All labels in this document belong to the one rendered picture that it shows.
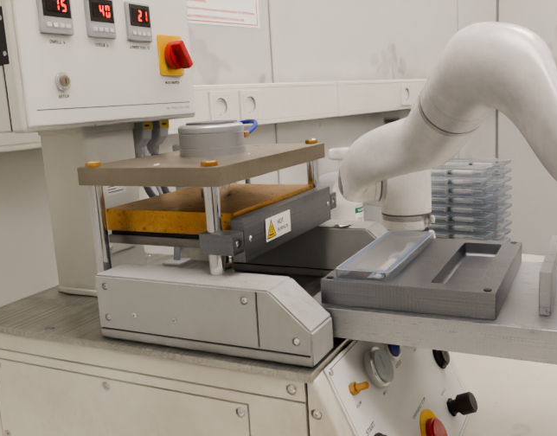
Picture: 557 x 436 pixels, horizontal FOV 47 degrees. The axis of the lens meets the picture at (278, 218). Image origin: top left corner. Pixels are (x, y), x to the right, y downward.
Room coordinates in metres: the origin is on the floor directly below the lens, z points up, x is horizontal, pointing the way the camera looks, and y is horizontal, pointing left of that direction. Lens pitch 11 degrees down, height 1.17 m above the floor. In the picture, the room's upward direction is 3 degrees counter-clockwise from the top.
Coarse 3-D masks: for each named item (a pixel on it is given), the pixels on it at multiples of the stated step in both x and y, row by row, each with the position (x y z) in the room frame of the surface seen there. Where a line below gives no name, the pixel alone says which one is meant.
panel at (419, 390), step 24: (336, 360) 0.57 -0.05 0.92; (360, 360) 0.61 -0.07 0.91; (408, 360) 0.70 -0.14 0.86; (432, 360) 0.75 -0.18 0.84; (336, 384) 0.55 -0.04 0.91; (360, 384) 0.56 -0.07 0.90; (408, 384) 0.67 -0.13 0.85; (432, 384) 0.72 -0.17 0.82; (456, 384) 0.77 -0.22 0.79; (360, 408) 0.56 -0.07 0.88; (384, 408) 0.60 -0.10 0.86; (408, 408) 0.64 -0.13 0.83; (432, 408) 0.69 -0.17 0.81; (360, 432) 0.54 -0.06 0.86; (384, 432) 0.58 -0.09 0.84; (408, 432) 0.62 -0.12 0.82; (456, 432) 0.71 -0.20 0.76
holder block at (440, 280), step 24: (432, 240) 0.74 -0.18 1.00; (456, 240) 0.73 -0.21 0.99; (480, 240) 0.72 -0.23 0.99; (408, 264) 0.64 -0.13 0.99; (432, 264) 0.63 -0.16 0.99; (456, 264) 0.67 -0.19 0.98; (480, 264) 0.68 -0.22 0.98; (504, 264) 0.62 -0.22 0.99; (336, 288) 0.60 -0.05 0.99; (360, 288) 0.59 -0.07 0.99; (384, 288) 0.57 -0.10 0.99; (408, 288) 0.56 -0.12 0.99; (432, 288) 0.55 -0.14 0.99; (456, 288) 0.55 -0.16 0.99; (480, 288) 0.54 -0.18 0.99; (504, 288) 0.58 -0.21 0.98; (432, 312) 0.55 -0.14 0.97; (456, 312) 0.54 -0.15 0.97; (480, 312) 0.53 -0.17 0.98
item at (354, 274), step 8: (432, 232) 0.74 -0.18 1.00; (424, 240) 0.70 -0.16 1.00; (416, 248) 0.73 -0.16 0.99; (424, 248) 0.70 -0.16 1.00; (352, 256) 0.65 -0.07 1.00; (408, 256) 0.64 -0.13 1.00; (400, 264) 0.61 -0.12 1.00; (336, 272) 0.60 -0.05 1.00; (344, 272) 0.60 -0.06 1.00; (352, 272) 0.60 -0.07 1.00; (360, 272) 0.59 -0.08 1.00; (368, 272) 0.59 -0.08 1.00; (376, 272) 0.58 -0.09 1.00; (384, 272) 0.58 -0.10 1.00; (392, 272) 0.59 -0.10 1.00; (376, 280) 0.59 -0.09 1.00; (384, 280) 0.58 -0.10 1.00
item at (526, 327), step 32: (512, 288) 0.62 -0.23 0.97; (544, 288) 0.53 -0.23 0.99; (352, 320) 0.58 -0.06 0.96; (384, 320) 0.56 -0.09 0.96; (416, 320) 0.55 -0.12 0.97; (448, 320) 0.54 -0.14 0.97; (480, 320) 0.53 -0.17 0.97; (512, 320) 0.53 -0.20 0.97; (544, 320) 0.52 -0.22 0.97; (480, 352) 0.52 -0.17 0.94; (512, 352) 0.51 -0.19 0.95; (544, 352) 0.50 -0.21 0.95
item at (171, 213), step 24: (192, 192) 0.81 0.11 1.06; (240, 192) 0.79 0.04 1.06; (264, 192) 0.78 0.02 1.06; (288, 192) 0.76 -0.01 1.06; (120, 216) 0.71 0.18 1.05; (144, 216) 0.70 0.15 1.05; (168, 216) 0.68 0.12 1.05; (192, 216) 0.67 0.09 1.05; (120, 240) 0.71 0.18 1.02; (144, 240) 0.70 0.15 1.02; (168, 240) 0.68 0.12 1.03; (192, 240) 0.67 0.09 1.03
